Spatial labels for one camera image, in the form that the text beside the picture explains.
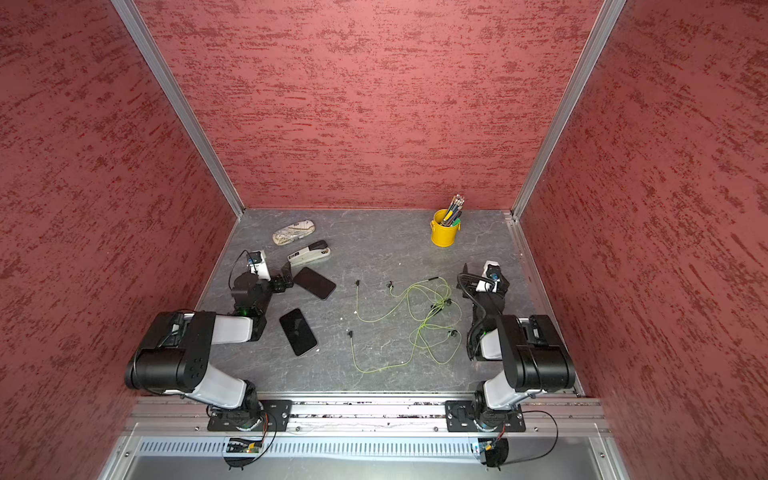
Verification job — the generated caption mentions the yellow pen cup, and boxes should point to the yellow pen cup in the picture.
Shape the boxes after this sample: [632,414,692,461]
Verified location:
[430,209,461,248]

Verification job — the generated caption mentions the green wired earphones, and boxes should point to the green wired earphones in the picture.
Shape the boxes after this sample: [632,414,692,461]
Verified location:
[346,308,462,375]
[354,276,453,324]

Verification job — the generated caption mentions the aluminium front rail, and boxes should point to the aluminium front rail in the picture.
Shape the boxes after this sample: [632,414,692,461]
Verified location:
[120,393,613,438]

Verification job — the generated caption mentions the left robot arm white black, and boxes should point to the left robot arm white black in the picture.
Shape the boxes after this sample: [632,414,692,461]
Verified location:
[124,263,293,432]

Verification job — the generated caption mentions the left circuit board with cable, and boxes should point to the left circuit board with cable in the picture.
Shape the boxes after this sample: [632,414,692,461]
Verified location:
[223,413,277,470]

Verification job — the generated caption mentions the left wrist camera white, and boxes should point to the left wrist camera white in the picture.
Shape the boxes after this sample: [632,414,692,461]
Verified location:
[247,250,271,281]

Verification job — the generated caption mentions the circuit board with cable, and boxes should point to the circuit board with cable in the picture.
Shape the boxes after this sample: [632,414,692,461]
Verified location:
[481,410,560,470]
[223,413,277,470]

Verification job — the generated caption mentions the pens in cup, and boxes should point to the pens in cup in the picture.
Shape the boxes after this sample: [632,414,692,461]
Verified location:
[440,194,464,227]

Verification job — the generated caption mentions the white black stapler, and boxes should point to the white black stapler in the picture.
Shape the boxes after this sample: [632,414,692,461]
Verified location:
[287,240,331,268]

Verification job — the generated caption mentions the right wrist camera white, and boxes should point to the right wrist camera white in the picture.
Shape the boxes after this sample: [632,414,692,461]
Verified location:
[476,261,502,293]

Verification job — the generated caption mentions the purple-edged smartphone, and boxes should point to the purple-edged smartphone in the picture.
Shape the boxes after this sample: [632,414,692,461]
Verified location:
[279,308,317,356]

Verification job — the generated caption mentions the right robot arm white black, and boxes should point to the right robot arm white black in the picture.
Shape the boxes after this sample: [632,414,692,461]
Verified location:
[457,264,576,432]

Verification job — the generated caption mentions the patterned glasses case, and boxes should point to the patterned glasses case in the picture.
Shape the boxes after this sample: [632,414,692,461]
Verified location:
[272,220,316,246]

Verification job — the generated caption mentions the blue-edged smartphone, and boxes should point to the blue-edged smartphone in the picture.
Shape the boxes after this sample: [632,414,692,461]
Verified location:
[293,267,336,300]

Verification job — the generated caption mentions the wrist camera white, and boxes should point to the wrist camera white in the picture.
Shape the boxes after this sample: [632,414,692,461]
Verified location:
[476,261,502,293]
[247,250,271,281]

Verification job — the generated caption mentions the right circuit board with cable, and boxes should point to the right circuit board with cable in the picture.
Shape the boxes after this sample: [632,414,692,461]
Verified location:
[481,410,560,470]

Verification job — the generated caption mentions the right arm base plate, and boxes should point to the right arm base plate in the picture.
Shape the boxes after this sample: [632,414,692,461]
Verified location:
[444,400,526,433]

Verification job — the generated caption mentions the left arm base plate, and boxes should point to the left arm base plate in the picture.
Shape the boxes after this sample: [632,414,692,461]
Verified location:
[207,399,293,434]

